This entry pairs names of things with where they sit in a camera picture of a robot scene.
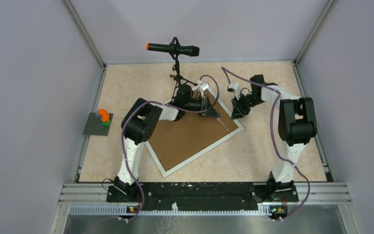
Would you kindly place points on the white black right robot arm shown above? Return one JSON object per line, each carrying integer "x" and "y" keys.
{"x": 297, "y": 125}

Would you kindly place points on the black microphone orange tip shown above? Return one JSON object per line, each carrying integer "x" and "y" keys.
{"x": 174, "y": 49}

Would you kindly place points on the black microphone tripod stand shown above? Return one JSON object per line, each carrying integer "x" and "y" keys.
{"x": 178, "y": 78}

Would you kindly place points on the white picture frame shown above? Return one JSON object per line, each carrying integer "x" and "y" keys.
{"x": 225, "y": 135}

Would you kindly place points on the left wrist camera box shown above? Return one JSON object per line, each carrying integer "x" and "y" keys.
{"x": 203, "y": 86}

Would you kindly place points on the brown frame backing board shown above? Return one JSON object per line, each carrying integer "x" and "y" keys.
{"x": 190, "y": 139}

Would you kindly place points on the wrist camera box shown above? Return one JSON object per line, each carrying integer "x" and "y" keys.
{"x": 203, "y": 86}
{"x": 234, "y": 88}

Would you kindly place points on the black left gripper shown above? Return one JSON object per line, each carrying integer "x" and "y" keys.
{"x": 205, "y": 104}

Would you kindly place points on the silver screwdriver tool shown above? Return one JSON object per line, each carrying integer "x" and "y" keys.
{"x": 221, "y": 122}

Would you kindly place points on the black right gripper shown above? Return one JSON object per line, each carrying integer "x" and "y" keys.
{"x": 237, "y": 112}

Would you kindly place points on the grey lego baseplate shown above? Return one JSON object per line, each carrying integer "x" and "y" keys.
{"x": 93, "y": 126}

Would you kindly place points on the aluminium front rail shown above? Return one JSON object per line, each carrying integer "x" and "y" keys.
{"x": 323, "y": 207}

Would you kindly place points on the orange curved toy block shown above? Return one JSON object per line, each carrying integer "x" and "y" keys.
{"x": 104, "y": 115}

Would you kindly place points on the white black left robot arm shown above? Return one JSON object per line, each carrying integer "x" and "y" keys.
{"x": 140, "y": 122}

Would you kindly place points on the green toy block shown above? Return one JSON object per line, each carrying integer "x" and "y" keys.
{"x": 106, "y": 123}

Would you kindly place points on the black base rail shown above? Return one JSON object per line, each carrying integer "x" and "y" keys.
{"x": 203, "y": 196}

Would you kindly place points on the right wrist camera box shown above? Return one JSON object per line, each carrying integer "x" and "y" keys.
{"x": 234, "y": 88}

